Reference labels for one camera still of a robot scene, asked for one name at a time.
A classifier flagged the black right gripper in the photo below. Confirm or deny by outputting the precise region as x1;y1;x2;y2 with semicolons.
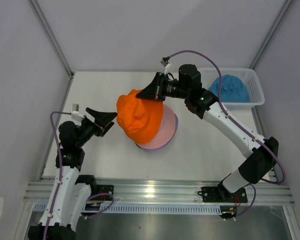
136;73;190;103

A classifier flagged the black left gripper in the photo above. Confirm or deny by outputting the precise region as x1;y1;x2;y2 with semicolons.
75;108;117;149

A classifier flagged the orange bucket hat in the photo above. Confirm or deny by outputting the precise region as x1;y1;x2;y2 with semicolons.
116;89;164;145

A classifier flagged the pink bucket hat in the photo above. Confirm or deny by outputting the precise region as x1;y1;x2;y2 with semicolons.
137;104;177;149

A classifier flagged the purple bucket hat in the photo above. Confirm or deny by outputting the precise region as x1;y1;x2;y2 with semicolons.
135;115;179;153

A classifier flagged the blue bucket hat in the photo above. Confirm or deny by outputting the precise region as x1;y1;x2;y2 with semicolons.
208;74;250;103

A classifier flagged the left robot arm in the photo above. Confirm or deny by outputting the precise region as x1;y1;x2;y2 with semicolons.
27;104;117;240

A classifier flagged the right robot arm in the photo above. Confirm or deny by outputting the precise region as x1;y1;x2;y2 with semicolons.
136;64;279;202

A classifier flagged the white plastic basket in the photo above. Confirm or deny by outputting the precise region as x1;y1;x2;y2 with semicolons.
198;67;265;110

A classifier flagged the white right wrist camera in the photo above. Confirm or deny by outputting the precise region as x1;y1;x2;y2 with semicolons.
160;56;172;75

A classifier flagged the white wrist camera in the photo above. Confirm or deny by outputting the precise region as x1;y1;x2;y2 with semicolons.
160;56;172;75
70;103;85;123

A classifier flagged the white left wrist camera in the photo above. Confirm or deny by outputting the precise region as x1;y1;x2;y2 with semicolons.
70;103;85;123

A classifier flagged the left aluminium frame post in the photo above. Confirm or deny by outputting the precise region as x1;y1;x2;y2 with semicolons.
28;0;74;79

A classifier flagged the aluminium frame post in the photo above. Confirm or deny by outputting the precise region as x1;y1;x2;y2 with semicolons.
28;0;74;79
249;0;296;70

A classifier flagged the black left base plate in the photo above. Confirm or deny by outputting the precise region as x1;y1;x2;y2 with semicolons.
91;184;115;202

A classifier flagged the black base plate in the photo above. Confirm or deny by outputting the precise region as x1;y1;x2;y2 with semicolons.
197;186;248;203
91;184;115;202

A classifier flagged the white slotted cable duct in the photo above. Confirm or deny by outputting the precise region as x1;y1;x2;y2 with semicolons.
33;204;222;215

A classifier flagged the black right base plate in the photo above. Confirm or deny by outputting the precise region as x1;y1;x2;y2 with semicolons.
197;186;248;203

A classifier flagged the right aluminium frame post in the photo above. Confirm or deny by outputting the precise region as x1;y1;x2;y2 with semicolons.
249;0;296;70

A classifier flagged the aluminium mounting rail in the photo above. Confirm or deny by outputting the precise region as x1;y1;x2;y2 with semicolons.
23;176;296;207

